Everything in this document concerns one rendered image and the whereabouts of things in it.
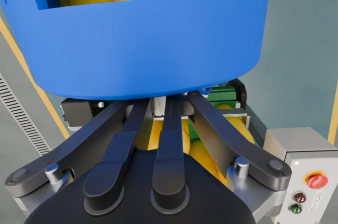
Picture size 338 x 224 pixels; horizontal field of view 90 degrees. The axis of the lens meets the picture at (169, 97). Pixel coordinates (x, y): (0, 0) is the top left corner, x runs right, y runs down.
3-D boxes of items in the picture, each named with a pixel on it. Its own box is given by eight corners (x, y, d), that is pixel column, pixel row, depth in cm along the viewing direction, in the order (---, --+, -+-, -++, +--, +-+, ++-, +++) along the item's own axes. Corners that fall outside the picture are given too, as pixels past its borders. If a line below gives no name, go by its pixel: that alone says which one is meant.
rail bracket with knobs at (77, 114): (111, 84, 48) (96, 100, 38) (116, 107, 51) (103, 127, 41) (78, 86, 48) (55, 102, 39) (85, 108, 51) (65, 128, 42)
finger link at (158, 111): (162, 116, 17) (154, 116, 17) (165, 90, 23) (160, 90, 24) (159, 88, 16) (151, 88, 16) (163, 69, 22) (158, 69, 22)
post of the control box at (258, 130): (212, 63, 134) (289, 153, 43) (212, 67, 136) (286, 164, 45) (206, 63, 134) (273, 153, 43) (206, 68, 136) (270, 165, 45)
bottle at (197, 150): (195, 134, 54) (204, 186, 37) (214, 143, 55) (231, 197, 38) (184, 149, 57) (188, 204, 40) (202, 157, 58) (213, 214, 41)
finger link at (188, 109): (166, 102, 15) (201, 100, 14) (168, 83, 19) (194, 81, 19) (167, 118, 15) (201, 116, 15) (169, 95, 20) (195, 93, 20)
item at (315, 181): (326, 171, 32) (332, 176, 31) (321, 184, 33) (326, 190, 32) (307, 171, 32) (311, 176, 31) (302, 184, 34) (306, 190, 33)
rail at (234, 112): (242, 107, 44) (247, 113, 41) (242, 110, 44) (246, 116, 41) (93, 115, 46) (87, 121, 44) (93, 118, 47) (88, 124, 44)
